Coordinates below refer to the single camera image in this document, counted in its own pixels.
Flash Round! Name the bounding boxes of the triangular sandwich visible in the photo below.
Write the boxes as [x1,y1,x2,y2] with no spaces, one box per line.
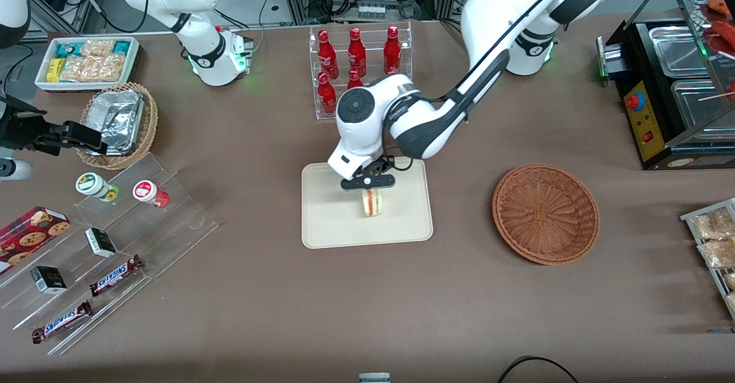
[361,188,385,218]

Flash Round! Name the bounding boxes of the small black white box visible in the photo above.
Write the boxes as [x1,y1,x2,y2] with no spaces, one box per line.
[30,266,68,296]
[85,227,118,259]

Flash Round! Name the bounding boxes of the clear acrylic stepped shelf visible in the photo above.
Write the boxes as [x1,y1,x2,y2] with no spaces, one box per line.
[0,152,219,357]

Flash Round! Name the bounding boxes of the grey wire rack tray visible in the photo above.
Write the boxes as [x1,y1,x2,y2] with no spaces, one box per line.
[680,198,735,322]

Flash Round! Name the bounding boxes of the red label white-lid jar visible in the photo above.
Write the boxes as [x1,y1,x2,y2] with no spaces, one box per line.
[133,180,171,210]

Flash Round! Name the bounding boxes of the clear acrylic bottle rack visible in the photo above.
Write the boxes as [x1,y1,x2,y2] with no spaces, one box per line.
[309,21,413,121]

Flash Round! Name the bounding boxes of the green label white-lid jar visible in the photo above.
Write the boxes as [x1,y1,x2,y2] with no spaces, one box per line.
[75,172,121,203]

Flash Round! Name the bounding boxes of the clear bag of snacks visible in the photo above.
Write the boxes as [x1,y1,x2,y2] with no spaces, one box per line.
[697,238,735,270]
[691,207,735,241]

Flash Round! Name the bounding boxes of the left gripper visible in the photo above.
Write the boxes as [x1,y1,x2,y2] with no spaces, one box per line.
[327,139,397,201]

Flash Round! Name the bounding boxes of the large clear cracker bag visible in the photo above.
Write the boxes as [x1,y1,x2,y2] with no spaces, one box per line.
[60,55,126,83]

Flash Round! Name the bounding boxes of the red sausages in warmer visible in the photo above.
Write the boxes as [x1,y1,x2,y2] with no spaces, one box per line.
[703,0,735,53]

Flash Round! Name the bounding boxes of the brown round wicker basket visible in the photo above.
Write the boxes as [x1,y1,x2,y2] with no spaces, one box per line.
[492,163,601,266]

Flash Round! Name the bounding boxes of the black cable loop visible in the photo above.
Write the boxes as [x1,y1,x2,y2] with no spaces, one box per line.
[496,355,581,383]

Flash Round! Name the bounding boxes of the small clear cracker bag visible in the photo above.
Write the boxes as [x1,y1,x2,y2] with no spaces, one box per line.
[80,39,116,58]

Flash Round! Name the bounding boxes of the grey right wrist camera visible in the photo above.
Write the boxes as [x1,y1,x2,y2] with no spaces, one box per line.
[0,159,33,181]

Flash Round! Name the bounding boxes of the red plaid cookie box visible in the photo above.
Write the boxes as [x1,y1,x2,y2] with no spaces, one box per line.
[0,206,72,276]

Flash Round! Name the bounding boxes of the silver foil container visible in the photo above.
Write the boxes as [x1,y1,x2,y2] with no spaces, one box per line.
[86,90,146,157]

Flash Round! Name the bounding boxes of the beige plastic tray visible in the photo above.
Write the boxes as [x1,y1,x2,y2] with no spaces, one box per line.
[301,156,434,250]

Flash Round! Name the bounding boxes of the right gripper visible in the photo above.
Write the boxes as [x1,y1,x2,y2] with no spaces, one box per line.
[0,92,108,157]

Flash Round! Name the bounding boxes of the white rectangular snack bin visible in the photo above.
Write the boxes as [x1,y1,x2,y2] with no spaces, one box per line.
[34,36,141,94]

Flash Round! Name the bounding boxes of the black food warmer machine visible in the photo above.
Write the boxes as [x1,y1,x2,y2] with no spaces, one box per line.
[596,0,735,171]

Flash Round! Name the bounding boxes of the snickers chocolate bar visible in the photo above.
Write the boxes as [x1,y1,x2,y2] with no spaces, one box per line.
[89,255,145,298]
[31,300,93,345]

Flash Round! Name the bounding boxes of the steel warmer pan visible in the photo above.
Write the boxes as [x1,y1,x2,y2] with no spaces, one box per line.
[649,26,713,80]
[671,79,735,131]

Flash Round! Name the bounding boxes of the tan oval wicker basket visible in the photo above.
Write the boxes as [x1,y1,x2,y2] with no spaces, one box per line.
[76,82,159,171]

